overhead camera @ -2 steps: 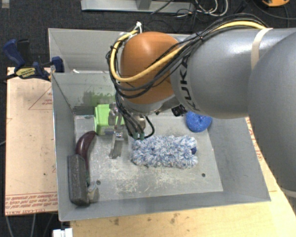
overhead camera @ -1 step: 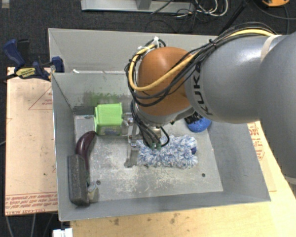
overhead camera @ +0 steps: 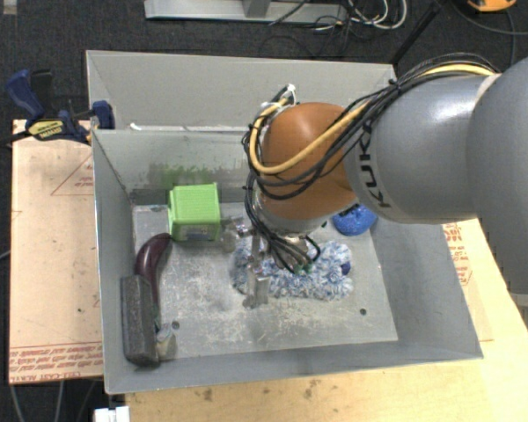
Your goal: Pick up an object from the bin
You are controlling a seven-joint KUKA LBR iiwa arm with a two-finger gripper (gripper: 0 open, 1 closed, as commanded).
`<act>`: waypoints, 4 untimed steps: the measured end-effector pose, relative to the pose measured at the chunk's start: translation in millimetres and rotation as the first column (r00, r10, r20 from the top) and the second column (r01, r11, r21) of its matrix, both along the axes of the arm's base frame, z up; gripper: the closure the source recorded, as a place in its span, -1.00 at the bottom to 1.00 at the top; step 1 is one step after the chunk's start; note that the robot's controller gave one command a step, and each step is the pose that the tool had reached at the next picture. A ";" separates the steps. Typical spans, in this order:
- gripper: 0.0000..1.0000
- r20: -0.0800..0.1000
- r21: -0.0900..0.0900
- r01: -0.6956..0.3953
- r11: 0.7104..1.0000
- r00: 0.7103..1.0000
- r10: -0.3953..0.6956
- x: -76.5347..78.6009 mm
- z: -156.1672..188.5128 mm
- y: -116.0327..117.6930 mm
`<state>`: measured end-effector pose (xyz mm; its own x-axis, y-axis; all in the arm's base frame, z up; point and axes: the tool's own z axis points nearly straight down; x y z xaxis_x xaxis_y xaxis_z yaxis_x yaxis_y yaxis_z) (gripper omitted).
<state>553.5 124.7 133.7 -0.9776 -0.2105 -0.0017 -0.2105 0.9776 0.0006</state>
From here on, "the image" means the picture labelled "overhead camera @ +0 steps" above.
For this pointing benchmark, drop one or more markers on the blue and white cloth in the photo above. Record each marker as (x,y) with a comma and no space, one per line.
(321,279)

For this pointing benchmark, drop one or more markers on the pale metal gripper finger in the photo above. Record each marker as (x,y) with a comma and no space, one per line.
(231,241)
(258,292)

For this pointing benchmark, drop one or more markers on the brown cardboard board, red print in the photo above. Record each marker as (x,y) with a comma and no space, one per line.
(53,257)

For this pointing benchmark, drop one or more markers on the blue ball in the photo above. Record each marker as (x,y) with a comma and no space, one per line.
(354,223)

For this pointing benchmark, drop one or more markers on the small clear glass thing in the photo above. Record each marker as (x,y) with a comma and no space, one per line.
(167,343)

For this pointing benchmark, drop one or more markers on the dark grey flat block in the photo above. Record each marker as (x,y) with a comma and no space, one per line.
(136,319)

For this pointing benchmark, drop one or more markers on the grey metal bin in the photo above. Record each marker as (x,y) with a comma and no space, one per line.
(211,310)

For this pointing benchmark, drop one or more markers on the purple toy eggplant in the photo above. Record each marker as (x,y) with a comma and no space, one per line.
(148,255)

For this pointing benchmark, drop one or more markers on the green box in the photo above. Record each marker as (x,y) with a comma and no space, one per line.
(194,209)

